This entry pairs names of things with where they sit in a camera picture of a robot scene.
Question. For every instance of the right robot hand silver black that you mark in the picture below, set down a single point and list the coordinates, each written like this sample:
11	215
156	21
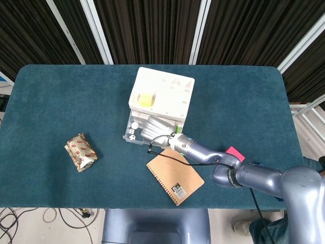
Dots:
158	129

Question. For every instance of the clear drawer with small toys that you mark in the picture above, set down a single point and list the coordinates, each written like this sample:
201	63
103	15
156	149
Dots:
138	141

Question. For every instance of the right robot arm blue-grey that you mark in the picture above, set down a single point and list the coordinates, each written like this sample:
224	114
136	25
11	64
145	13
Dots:
266	178

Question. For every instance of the white plastic drawer cabinet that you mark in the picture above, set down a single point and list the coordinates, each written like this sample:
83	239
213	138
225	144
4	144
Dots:
167	89

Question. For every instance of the green white tube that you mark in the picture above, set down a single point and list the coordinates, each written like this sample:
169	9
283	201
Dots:
178	128

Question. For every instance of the white round cap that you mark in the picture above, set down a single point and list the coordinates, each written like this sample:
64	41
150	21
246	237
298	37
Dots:
134	125

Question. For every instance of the mini soccer ball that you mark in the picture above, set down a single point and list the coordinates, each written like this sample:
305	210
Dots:
132	137

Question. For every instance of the white die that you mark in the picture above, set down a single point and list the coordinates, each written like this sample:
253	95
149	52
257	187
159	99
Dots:
131	131

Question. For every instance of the yellow block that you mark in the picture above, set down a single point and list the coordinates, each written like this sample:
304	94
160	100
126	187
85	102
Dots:
145	99

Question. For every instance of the kraft spiral notebook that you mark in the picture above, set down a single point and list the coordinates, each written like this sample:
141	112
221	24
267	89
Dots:
172	183

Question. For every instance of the gold foil snack packet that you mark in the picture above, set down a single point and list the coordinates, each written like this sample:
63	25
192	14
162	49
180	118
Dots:
81	152

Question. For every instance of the pink cube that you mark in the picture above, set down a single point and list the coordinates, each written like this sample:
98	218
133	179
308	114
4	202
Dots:
237	154

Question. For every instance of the blue-grey robot torso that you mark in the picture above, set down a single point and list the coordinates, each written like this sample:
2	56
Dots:
155	226

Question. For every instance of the black pleated curtain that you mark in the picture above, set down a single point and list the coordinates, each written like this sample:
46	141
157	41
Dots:
307	73
147	30
254	30
25	33
78	25

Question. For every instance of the blue floral pencil case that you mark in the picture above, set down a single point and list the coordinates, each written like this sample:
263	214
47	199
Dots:
260	164

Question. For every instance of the teal table cloth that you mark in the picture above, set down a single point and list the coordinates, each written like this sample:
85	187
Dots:
50	101

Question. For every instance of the beige shoe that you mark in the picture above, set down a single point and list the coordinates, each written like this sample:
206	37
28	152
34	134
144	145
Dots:
241	226

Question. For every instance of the person's leg in jeans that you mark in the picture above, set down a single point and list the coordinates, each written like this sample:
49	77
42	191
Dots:
254	232

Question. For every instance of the white blue-edged board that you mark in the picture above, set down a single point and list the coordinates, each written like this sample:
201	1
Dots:
5	79

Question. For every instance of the white aluminium frame post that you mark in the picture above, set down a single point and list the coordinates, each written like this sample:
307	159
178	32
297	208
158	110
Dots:
302	45
97	33
199	33
66	33

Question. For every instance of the aluminium frame rack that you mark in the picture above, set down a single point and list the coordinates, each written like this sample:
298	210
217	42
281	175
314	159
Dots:
308	111

